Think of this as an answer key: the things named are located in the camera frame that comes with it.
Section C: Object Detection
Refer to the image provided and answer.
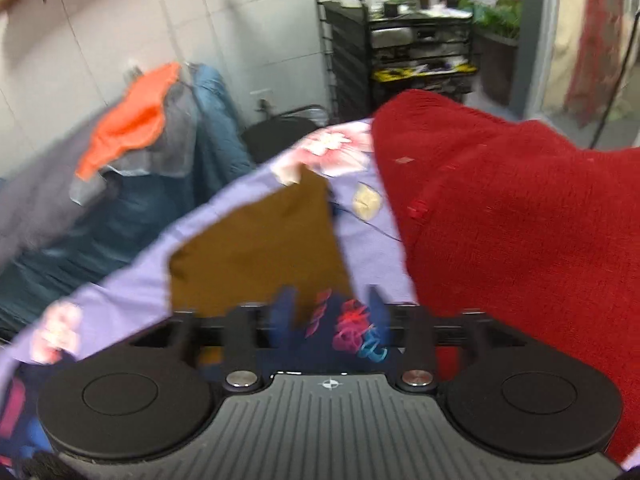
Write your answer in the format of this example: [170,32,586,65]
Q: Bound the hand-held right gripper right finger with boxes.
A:
[367,285,528,394]

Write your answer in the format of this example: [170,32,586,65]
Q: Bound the red knitted garment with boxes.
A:
[371,89,640,473]

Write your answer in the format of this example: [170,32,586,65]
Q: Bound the green plants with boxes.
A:
[457,0,525,42]

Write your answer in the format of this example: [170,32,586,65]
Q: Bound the grey cloth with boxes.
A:
[67,80,200,207]

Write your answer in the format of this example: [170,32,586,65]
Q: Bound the purple floral bedsheet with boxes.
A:
[0,119,418,398]

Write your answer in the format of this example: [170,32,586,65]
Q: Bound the black chair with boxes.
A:
[242,104,332,165]

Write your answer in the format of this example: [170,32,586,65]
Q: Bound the orange cloth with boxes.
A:
[75,62,182,182]

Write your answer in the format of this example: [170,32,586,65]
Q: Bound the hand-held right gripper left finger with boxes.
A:
[129,286,301,394]

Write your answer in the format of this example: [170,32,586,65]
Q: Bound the brown cloth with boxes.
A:
[167,167,355,366]

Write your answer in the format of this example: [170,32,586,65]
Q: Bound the navy printed small garment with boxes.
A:
[0,287,417,467]

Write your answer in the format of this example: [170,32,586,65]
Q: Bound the dark planter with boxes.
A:
[475,30,519,107]

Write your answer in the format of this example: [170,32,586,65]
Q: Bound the black cable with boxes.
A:
[589,24,640,150]

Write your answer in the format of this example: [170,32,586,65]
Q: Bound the red patterned curtain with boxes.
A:
[564,0,632,128]

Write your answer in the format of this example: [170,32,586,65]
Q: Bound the black drawer cart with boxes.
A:
[315,0,482,127]

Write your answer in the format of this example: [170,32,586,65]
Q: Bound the white curved pipe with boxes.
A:
[153,0,219,70]

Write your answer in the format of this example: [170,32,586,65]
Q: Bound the teal blanket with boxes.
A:
[0,64,257,342]

